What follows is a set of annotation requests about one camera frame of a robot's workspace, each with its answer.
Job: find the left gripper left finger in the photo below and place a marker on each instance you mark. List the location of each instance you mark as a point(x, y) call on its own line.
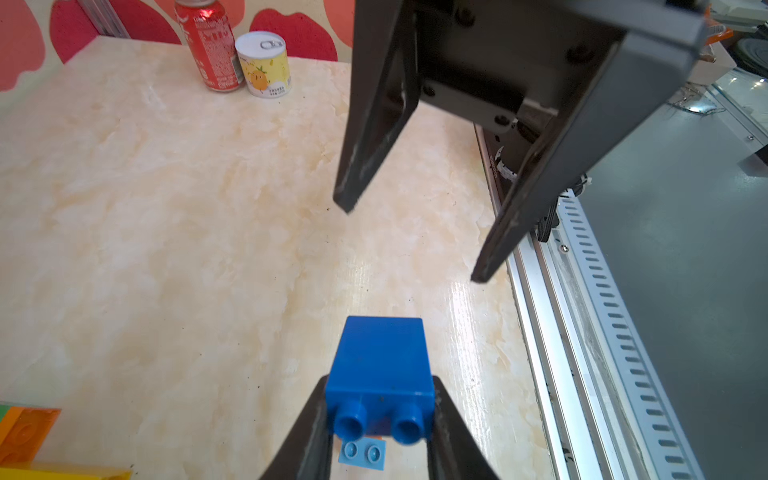
point(306, 452)

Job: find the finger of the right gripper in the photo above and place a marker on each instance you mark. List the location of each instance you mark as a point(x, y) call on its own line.
point(384, 93)
point(640, 72)

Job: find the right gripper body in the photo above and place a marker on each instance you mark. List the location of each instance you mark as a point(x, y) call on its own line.
point(494, 61)

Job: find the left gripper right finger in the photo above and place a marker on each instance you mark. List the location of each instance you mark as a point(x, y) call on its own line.
point(452, 452)

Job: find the light blue lego brick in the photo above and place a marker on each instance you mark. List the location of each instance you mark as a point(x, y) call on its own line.
point(367, 452)

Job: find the yellow tin can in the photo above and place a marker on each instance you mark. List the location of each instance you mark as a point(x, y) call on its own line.
point(264, 61)

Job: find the red soda can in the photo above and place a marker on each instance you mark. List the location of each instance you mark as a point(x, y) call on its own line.
point(209, 35)

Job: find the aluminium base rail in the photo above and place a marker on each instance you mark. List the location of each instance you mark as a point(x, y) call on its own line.
point(606, 414)

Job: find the right frame post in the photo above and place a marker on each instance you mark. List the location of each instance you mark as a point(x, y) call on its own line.
point(104, 18)

